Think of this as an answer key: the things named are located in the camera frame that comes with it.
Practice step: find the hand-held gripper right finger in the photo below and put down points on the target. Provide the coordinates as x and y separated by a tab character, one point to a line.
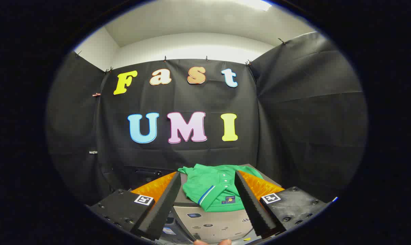
251	204

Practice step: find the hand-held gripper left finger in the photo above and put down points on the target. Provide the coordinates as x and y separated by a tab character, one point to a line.
164	204

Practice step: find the green polo shirt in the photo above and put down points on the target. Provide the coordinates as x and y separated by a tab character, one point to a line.
209	190

